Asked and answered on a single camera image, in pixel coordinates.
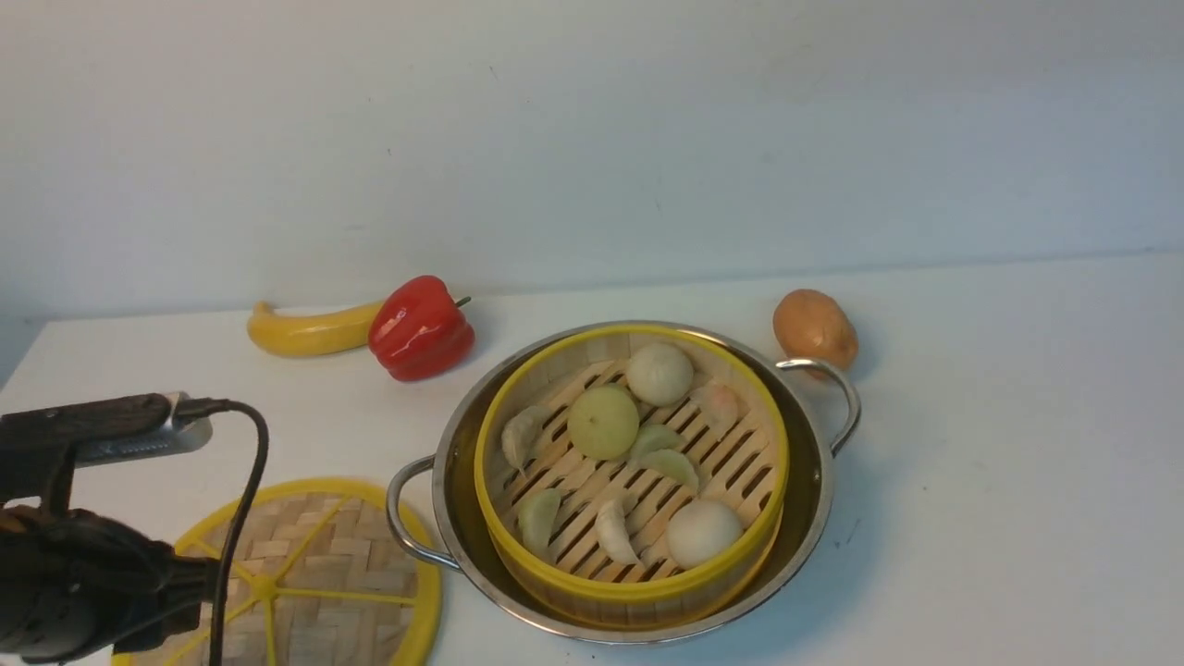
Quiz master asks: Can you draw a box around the yellow banana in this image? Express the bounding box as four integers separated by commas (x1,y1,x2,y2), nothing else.
246,301,382,358

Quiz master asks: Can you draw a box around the red bell pepper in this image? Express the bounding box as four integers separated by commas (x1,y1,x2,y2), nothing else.
367,275,476,383

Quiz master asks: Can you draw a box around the yellow rimmed bamboo steamer lid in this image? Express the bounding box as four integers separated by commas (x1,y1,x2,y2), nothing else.
111,478,443,666

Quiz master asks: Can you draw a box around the pink white dumpling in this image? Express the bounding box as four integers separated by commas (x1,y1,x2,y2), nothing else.
689,383,741,441

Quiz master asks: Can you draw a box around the brown potato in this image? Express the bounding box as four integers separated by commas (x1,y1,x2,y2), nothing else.
772,290,861,371

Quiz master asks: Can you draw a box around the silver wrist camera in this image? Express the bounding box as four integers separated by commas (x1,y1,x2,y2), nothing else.
76,391,213,468

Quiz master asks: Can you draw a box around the stainless steel pot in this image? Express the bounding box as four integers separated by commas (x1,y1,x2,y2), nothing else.
386,321,861,645

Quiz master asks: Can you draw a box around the white round bun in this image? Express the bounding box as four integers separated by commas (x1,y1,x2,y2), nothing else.
625,342,697,406
665,499,745,570

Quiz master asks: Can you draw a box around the yellow rimmed bamboo steamer basket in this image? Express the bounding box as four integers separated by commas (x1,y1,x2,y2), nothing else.
472,324,790,630

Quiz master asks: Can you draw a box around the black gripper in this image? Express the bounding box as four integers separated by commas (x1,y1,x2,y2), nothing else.
1,506,223,662

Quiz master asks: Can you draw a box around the green round bun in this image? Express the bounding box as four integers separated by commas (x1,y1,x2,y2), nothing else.
566,384,641,461

